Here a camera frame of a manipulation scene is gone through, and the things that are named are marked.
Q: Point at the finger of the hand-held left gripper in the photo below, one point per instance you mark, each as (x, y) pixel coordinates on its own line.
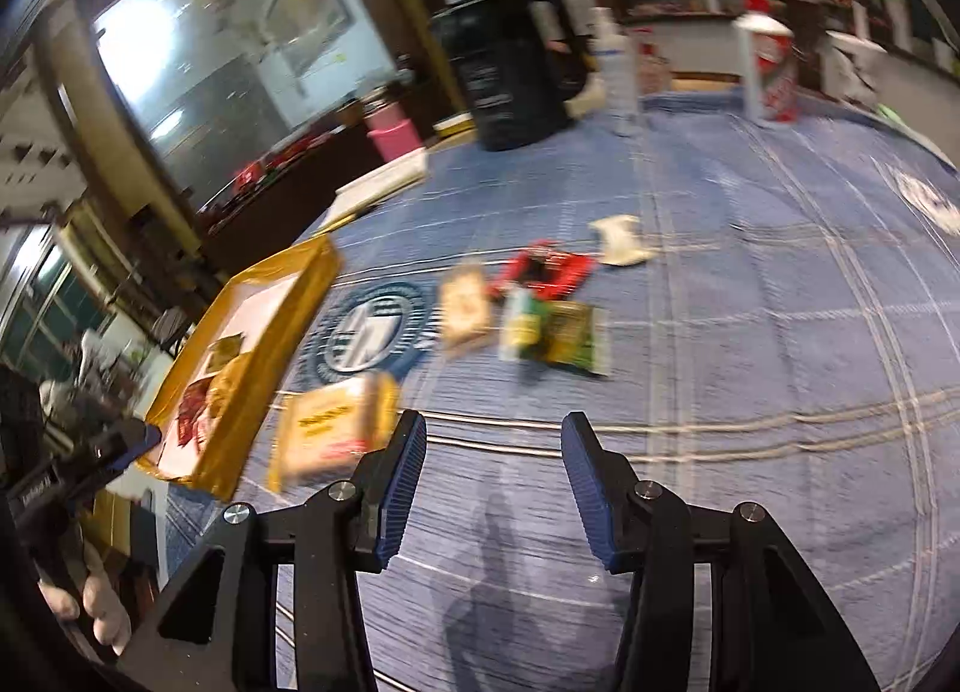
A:
(133, 441)

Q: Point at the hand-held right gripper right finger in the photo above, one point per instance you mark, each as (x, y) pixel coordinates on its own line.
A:
(592, 493)

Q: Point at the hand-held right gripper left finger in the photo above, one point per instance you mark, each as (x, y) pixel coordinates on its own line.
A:
(397, 486)

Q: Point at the large yellow snack packet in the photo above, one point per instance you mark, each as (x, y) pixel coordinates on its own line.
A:
(330, 430)

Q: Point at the small tan snack packet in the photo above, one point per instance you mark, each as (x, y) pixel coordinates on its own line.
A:
(225, 353)

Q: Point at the green and yellow snack packet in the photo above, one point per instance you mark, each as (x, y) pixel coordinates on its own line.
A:
(571, 334)

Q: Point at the white and green snack packet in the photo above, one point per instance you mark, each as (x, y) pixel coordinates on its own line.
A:
(519, 323)

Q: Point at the yellow cardboard tray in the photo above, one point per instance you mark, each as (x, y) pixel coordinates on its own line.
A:
(262, 302)

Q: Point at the beige snack packet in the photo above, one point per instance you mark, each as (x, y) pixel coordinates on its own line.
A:
(465, 306)

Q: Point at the red and black snack packet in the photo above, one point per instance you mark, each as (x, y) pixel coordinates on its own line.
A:
(544, 274)

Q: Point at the person's left hand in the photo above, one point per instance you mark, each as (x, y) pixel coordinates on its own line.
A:
(101, 602)

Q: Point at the blue plaid tablecloth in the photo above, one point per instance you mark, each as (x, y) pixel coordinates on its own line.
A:
(750, 332)

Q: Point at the dark wooden cabinet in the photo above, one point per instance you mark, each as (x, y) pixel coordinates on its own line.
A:
(300, 175)

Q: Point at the pink container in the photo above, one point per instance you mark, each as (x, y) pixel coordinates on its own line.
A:
(391, 133)

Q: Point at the glass partition window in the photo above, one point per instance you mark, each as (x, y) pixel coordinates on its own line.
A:
(225, 55)

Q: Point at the clear plastic bottle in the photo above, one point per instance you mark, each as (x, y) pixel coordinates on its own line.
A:
(619, 73)

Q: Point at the black electric kettle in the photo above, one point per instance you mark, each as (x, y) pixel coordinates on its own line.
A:
(517, 70)

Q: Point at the white and red canister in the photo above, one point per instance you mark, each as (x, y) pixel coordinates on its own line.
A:
(766, 66)

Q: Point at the white box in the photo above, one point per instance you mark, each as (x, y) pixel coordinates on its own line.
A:
(851, 66)

